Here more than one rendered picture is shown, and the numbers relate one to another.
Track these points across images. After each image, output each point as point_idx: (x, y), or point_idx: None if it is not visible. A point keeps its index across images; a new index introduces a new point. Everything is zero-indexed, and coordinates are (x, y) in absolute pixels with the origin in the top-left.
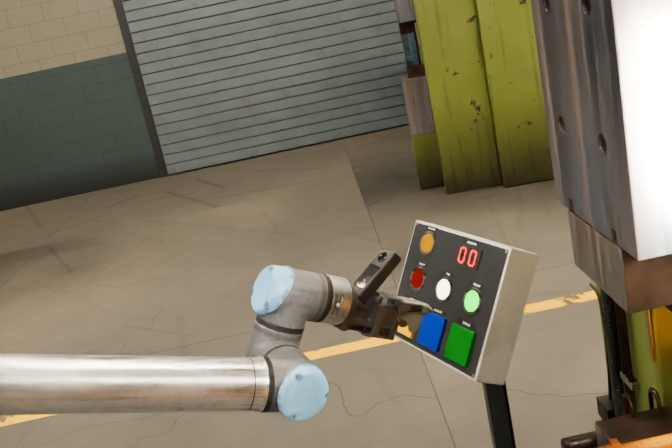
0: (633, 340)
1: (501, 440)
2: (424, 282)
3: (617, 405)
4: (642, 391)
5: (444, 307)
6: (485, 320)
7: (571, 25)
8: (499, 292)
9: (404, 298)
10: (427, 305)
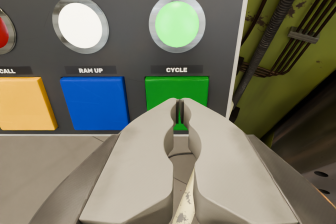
0: None
1: None
2: (14, 29)
3: (260, 58)
4: (319, 39)
5: (104, 59)
6: (225, 49)
7: None
8: None
9: (153, 158)
10: (205, 107)
